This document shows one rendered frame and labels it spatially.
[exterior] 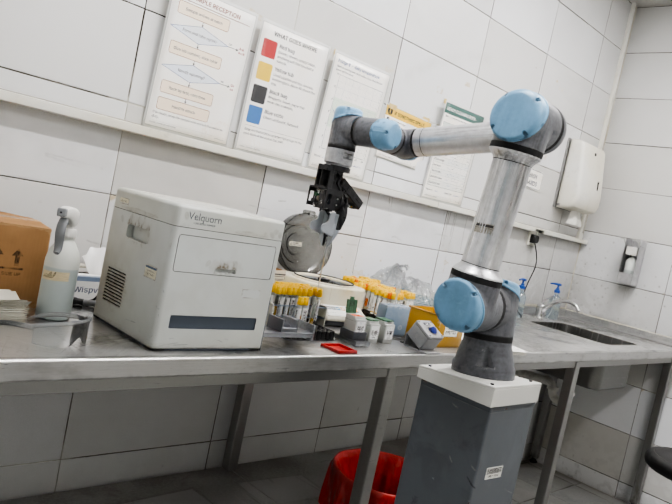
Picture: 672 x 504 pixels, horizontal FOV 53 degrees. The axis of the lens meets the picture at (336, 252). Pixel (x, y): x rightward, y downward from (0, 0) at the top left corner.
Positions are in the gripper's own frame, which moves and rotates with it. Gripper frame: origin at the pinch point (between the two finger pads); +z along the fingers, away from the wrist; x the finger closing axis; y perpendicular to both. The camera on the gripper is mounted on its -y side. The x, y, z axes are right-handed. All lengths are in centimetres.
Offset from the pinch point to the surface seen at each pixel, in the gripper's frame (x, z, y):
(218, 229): 12.7, 0.1, 44.2
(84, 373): 17, 29, 69
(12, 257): -21, 15, 71
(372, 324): 7.0, 20.5, -17.1
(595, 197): -36, -44, -230
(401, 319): 1.6, 20.0, -36.5
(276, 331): 10.5, 22.1, 20.8
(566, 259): -49, -7, -240
